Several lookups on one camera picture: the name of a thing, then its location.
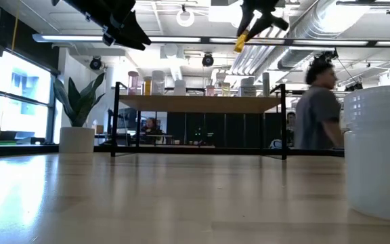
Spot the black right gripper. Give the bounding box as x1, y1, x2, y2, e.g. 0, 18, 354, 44
237, 0, 290, 41

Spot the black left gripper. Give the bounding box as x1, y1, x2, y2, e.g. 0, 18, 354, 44
51, 0, 152, 52

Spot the plain white bottle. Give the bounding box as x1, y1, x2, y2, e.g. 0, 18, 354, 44
173, 79, 187, 96

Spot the black round ceiling speaker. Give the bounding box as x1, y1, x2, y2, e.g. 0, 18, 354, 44
201, 53, 215, 68
89, 56, 103, 71

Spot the long ceiling light bar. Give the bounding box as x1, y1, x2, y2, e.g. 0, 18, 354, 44
31, 33, 390, 47

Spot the seated person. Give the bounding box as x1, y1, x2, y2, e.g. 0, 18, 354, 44
142, 117, 164, 137

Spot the person behind desk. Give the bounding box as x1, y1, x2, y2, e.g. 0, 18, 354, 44
285, 110, 297, 136

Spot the walking person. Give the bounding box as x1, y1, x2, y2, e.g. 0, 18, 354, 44
294, 56, 345, 150

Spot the large window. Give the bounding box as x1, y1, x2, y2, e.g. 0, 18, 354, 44
0, 50, 59, 143

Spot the snake plant in white pot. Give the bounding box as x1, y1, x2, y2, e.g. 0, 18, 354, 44
53, 71, 106, 154

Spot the translucent white ribbed jar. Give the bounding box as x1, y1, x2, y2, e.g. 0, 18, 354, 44
343, 84, 390, 224

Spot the white ring lamp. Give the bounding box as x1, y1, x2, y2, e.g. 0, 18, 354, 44
175, 8, 196, 28

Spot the silver ventilation duct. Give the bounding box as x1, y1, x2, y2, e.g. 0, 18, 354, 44
278, 0, 368, 70

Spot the yellow hanging strap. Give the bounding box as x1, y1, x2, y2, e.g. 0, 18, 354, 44
10, 0, 20, 52

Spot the black aluminium table frame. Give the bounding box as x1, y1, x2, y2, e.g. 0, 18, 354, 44
0, 142, 345, 159

